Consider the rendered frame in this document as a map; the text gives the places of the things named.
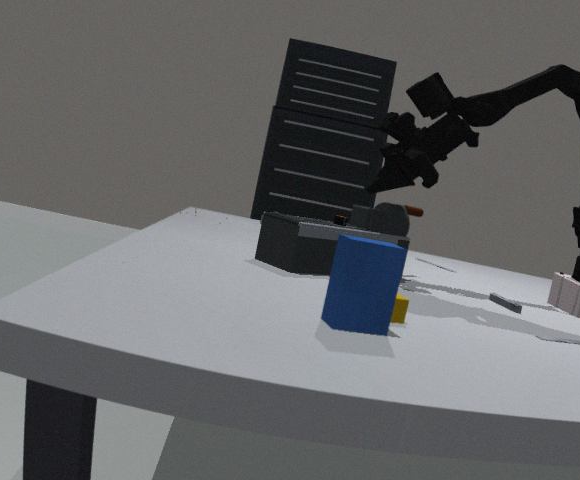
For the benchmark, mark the yellow cube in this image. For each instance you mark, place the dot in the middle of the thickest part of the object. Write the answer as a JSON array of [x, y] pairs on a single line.
[[400, 310]]

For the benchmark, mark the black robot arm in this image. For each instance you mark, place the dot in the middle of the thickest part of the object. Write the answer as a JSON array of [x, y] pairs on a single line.
[[432, 98]]

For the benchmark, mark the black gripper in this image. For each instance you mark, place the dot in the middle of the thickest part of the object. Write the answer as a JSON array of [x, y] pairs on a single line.
[[401, 168]]

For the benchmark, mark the blue block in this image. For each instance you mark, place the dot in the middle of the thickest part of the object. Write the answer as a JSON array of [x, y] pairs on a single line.
[[363, 285]]

